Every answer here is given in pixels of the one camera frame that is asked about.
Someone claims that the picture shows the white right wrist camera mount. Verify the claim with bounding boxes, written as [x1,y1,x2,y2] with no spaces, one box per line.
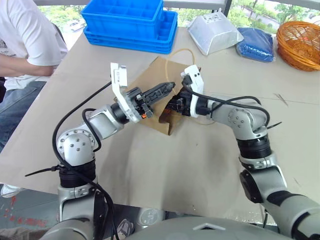
[179,64,205,118]

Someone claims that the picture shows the grey shoe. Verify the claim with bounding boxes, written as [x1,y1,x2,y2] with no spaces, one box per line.
[116,218,136,240]

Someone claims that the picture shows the small blue plastic crate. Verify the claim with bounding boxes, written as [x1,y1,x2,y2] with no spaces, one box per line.
[80,0,165,41]

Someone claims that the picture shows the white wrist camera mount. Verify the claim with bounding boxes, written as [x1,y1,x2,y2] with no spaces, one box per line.
[179,64,205,118]
[110,61,141,124]

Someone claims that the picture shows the black zip tie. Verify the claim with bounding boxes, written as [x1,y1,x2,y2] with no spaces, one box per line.
[24,165,62,178]
[265,121,283,130]

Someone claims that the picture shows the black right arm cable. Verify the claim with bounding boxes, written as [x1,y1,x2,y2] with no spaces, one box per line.
[181,74,271,133]

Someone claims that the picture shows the silver white plastic bag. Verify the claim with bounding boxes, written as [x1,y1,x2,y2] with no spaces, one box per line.
[187,9,245,56]

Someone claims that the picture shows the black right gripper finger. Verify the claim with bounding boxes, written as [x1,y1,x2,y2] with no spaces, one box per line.
[164,97,179,113]

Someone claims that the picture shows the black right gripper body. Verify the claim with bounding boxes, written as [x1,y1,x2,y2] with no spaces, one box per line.
[174,90,193,117]

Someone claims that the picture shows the person in white t-shirt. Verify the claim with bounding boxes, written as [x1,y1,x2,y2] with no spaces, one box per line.
[0,0,69,153]

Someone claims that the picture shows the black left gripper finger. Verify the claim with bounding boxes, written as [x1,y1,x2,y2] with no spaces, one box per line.
[146,87,175,107]
[140,81,177,101]

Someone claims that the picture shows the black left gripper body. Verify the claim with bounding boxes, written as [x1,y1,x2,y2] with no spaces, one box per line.
[121,86,155,120]

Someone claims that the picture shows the orange wicker basket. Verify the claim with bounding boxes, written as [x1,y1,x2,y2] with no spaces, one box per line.
[276,21,320,73]

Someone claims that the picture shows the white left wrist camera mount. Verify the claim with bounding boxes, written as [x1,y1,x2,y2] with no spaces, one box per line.
[110,61,141,124]

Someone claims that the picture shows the silver robot torso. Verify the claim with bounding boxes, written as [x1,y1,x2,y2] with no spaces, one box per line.
[124,216,288,240]

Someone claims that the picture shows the large blue plastic crate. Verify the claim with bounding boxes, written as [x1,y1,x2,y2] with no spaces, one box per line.
[83,11,179,55]

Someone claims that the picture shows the grey round object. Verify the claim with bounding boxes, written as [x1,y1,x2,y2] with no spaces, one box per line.
[136,207,166,228]

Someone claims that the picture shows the brown paper bag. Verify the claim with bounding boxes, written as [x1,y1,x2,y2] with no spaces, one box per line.
[124,48,203,136]

